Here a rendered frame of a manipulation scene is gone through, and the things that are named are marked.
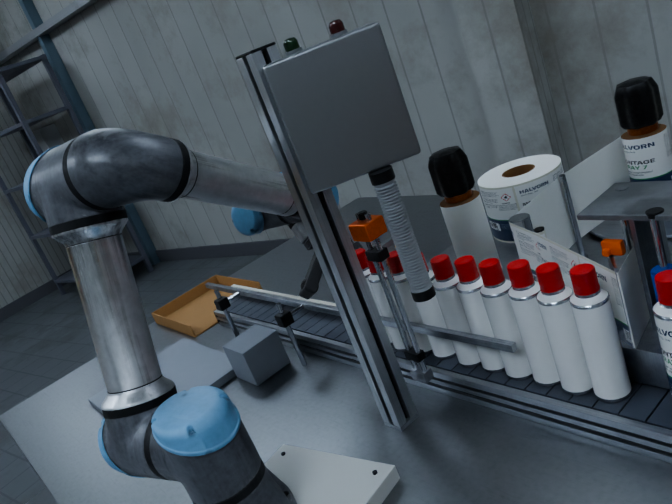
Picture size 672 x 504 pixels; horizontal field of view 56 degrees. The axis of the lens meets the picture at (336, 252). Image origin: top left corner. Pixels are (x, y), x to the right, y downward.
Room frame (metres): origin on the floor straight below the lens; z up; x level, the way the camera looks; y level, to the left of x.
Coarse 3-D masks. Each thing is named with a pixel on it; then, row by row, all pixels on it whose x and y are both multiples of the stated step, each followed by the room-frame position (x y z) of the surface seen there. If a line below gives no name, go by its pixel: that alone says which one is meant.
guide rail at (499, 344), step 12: (216, 288) 1.68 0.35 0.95; (228, 288) 1.62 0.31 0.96; (276, 300) 1.42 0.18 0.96; (288, 300) 1.37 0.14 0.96; (300, 300) 1.34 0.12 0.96; (324, 312) 1.25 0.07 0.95; (336, 312) 1.22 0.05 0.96; (384, 324) 1.09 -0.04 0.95; (396, 324) 1.06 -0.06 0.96; (420, 324) 1.02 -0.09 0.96; (444, 336) 0.96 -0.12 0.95; (456, 336) 0.94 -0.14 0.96; (468, 336) 0.91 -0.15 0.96; (480, 336) 0.90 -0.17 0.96; (492, 348) 0.87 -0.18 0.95; (504, 348) 0.85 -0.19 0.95; (516, 348) 0.85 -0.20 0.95
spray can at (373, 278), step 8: (368, 264) 1.11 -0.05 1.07; (376, 272) 1.10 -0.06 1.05; (384, 272) 1.10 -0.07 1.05; (368, 280) 1.11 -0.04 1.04; (376, 280) 1.09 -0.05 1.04; (376, 288) 1.10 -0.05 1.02; (376, 296) 1.11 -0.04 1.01; (384, 296) 1.09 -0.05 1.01; (392, 296) 1.09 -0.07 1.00; (384, 304) 1.10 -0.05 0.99; (384, 312) 1.10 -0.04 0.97; (392, 328) 1.10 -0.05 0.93; (392, 336) 1.10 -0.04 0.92; (400, 336) 1.09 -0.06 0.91; (408, 336) 1.09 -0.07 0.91; (400, 344) 1.09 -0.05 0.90
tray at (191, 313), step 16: (192, 288) 2.05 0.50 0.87; (208, 288) 2.08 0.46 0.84; (176, 304) 2.01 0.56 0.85; (192, 304) 2.00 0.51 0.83; (208, 304) 1.94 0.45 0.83; (160, 320) 1.91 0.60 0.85; (176, 320) 1.90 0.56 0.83; (192, 320) 1.85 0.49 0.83; (208, 320) 1.80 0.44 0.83; (192, 336) 1.73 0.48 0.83
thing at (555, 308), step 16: (544, 272) 0.79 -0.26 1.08; (560, 272) 0.79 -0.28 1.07; (544, 288) 0.79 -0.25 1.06; (560, 288) 0.78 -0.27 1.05; (544, 304) 0.79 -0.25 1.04; (560, 304) 0.78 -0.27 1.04; (544, 320) 0.80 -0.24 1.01; (560, 320) 0.78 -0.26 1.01; (560, 336) 0.78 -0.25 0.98; (576, 336) 0.78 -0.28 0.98; (560, 352) 0.78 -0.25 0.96; (576, 352) 0.78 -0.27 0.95; (560, 368) 0.79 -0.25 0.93; (576, 368) 0.78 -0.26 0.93; (576, 384) 0.78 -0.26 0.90
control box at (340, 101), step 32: (352, 32) 0.88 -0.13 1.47; (288, 64) 0.89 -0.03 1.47; (320, 64) 0.89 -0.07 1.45; (352, 64) 0.88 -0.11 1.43; (384, 64) 0.88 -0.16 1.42; (288, 96) 0.89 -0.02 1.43; (320, 96) 0.89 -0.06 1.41; (352, 96) 0.88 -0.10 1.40; (384, 96) 0.88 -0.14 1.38; (288, 128) 0.89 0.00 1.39; (320, 128) 0.89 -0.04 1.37; (352, 128) 0.88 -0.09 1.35; (384, 128) 0.88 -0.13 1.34; (320, 160) 0.89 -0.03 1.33; (352, 160) 0.89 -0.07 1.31; (384, 160) 0.88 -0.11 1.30
